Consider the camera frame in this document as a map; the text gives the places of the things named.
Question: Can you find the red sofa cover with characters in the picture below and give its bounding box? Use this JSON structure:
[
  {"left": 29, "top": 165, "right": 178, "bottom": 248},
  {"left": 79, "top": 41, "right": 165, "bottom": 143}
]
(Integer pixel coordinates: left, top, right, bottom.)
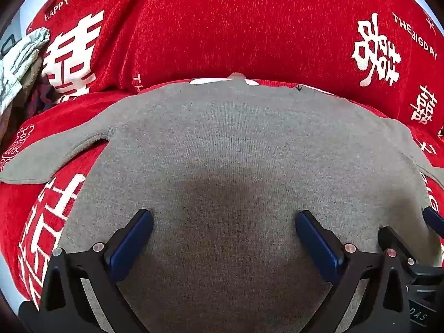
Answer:
[{"left": 1, "top": 0, "right": 443, "bottom": 303}]

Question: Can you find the pale green striped cloth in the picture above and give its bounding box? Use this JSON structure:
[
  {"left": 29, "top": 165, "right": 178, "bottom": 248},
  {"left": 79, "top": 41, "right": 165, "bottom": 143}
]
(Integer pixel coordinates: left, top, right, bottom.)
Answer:
[{"left": 1, "top": 28, "right": 51, "bottom": 115}]

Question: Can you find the dark plaid cloth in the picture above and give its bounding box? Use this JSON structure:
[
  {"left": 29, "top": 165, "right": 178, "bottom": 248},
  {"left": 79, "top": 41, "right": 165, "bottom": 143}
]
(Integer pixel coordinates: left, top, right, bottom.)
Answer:
[{"left": 23, "top": 77, "right": 61, "bottom": 120}]

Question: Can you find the grey knit sweater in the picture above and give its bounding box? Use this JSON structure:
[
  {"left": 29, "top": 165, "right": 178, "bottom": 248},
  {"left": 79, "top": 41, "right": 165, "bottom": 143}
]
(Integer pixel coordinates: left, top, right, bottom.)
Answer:
[{"left": 1, "top": 79, "right": 443, "bottom": 332}]

